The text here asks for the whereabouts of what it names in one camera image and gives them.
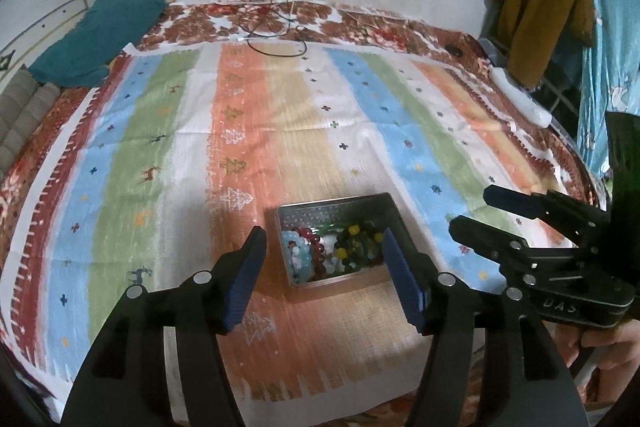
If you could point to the metal tin box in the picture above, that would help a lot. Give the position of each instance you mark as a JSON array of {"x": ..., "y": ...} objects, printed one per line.
[{"x": 345, "y": 207}]

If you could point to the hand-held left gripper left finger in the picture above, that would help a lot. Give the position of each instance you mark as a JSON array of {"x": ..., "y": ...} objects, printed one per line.
[{"x": 245, "y": 279}]

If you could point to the small black object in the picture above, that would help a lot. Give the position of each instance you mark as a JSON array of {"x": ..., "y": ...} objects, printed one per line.
[{"x": 455, "y": 50}]

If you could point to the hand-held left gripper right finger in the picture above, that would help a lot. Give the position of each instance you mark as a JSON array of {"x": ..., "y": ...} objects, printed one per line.
[{"x": 402, "y": 284}]

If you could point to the blue printed cloth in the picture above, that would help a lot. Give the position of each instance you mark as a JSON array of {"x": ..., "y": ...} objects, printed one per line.
[{"x": 610, "y": 32}]

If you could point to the green bangle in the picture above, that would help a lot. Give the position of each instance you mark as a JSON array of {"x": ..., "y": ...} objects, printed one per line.
[{"x": 334, "y": 225}]

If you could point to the teal pillow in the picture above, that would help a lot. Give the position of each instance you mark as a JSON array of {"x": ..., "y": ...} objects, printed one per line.
[{"x": 100, "y": 37}]

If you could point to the person's right hand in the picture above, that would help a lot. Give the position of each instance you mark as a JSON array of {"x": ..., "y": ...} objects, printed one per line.
[{"x": 617, "y": 357}]

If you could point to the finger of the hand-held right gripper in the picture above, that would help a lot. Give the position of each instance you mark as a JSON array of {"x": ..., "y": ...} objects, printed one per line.
[
  {"x": 510, "y": 202},
  {"x": 480, "y": 234}
]

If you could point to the white elongated object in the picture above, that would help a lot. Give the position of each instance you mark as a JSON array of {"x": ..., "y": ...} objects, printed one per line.
[{"x": 520, "y": 94}]

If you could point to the striped colourful blanket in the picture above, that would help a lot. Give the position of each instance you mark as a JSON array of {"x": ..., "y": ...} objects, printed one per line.
[{"x": 300, "y": 132}]

